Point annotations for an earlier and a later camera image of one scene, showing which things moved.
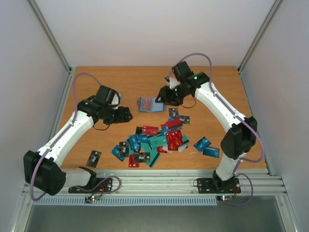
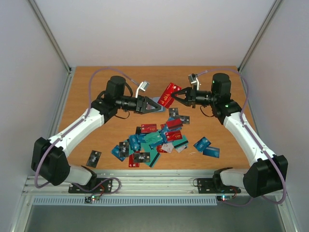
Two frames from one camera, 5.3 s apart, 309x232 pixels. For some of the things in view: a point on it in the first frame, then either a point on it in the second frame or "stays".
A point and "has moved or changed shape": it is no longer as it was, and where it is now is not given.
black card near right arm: [185, 120] stays
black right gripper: [169, 94] → [190, 96]
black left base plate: [98, 186] stays
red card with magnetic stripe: [174, 123] stays
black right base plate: [211, 185] stays
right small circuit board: [224, 197] stays
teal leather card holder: [148, 104] stays
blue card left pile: [134, 141] stays
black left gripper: [123, 116] → [140, 106]
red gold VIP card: [175, 140] has moved or changed shape
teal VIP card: [158, 140] → [153, 138]
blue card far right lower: [212, 152] stays
